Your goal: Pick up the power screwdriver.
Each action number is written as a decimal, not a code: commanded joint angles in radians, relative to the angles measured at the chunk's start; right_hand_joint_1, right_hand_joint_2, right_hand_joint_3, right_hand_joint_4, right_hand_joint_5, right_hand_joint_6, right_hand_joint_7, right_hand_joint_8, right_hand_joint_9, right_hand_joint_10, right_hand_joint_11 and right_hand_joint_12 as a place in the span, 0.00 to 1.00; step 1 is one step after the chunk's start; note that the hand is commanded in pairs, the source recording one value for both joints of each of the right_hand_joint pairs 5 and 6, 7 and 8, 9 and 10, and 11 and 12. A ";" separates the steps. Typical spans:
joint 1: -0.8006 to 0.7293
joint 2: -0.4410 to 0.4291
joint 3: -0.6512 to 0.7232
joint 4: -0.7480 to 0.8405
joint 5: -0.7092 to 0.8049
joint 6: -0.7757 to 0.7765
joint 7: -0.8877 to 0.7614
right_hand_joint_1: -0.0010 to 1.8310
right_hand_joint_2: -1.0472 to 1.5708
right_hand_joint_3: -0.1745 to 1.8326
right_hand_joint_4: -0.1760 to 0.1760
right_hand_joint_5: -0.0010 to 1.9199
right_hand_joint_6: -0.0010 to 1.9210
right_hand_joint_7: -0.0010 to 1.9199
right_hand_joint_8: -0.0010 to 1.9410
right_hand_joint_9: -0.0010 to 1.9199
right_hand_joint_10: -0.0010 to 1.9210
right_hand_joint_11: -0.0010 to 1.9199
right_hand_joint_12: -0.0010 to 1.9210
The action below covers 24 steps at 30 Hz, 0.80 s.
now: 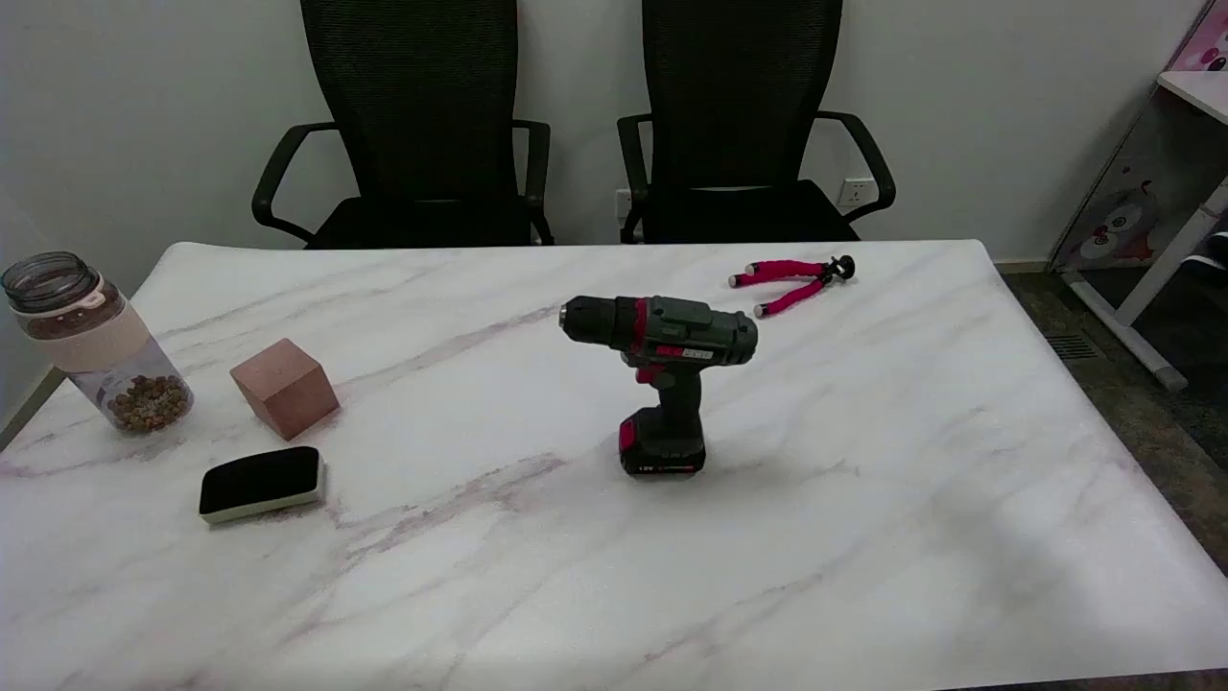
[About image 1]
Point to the black whiteboard eraser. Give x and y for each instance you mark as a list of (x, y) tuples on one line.
[(260, 481)]

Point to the black mesh office chair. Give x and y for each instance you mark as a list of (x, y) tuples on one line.
[(413, 125), (741, 125)]

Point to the dark green power screwdriver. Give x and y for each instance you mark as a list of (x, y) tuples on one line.
[(672, 338)]

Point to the white wall power socket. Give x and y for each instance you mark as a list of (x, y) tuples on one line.
[(624, 202), (857, 194)]

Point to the clear jar with nuts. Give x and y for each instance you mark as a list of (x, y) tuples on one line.
[(101, 347)]

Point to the pink flexible mini tripod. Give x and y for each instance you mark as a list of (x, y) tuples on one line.
[(792, 280)]

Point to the white desk with cartoon panel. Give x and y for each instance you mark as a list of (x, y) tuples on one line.
[(1146, 192)]

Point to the reddish brown wooden cube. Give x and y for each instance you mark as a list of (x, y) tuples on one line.
[(285, 388)]

